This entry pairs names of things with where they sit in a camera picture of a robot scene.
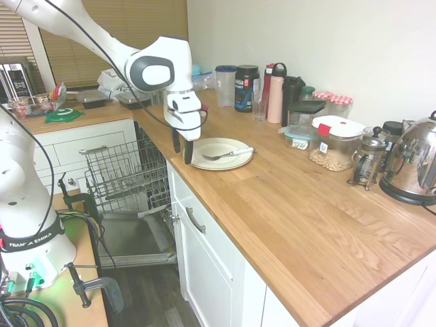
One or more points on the white base cabinet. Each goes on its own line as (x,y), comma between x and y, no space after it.
(68,136)
(211,272)

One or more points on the clear zip bag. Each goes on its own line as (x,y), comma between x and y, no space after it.
(204,80)

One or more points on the clear drinking glass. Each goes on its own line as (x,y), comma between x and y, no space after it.
(259,109)

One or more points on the clear pitcher blue lid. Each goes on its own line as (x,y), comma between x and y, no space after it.
(225,88)

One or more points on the black water bottle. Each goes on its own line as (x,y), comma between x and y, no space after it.
(289,95)

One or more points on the glass container teal lid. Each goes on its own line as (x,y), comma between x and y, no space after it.
(296,139)

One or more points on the white plastic bag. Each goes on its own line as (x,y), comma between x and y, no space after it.
(109,81)

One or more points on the jar red checkered lid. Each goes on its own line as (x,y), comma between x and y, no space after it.
(340,102)
(322,95)

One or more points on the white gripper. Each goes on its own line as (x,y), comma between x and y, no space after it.
(185,122)

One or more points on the pink bottle black lid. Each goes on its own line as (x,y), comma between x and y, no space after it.
(275,98)

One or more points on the cream ceramic plate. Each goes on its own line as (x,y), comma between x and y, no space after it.
(211,146)

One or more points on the black food container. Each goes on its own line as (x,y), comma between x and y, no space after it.
(131,100)

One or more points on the jar green lid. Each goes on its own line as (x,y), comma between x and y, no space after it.
(307,92)

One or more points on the black screw clamp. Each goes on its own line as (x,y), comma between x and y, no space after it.
(86,211)
(109,289)

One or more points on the peanut container white lid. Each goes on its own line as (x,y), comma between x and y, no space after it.
(335,150)

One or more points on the brown window blind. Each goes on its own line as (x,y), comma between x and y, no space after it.
(102,20)
(13,37)

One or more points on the red snack packet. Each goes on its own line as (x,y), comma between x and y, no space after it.
(58,92)

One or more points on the metal cabinet knob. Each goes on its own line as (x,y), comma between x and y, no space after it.
(175,218)
(71,181)

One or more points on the glass french press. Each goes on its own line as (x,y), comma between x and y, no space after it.
(369,160)

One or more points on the dark lidded jar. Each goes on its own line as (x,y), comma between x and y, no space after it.
(393,133)

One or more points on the red water bottle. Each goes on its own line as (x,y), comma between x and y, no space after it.
(265,85)

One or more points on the shiny steel kettle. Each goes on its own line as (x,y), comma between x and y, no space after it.
(412,156)

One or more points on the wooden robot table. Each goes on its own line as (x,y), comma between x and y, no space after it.
(78,252)

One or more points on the clear snack tray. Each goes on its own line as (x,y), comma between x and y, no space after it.
(30,107)

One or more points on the black Vega protein tub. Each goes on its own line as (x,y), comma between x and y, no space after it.
(246,88)

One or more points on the clear container black lid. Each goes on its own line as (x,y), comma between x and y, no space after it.
(303,116)

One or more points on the green plastic container lid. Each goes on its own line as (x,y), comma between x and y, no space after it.
(54,117)

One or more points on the clear plastic container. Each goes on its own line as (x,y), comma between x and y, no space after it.
(92,100)

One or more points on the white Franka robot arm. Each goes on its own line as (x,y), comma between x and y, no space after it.
(102,41)

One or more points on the stainless dishwasher door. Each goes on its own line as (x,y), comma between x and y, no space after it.
(136,238)

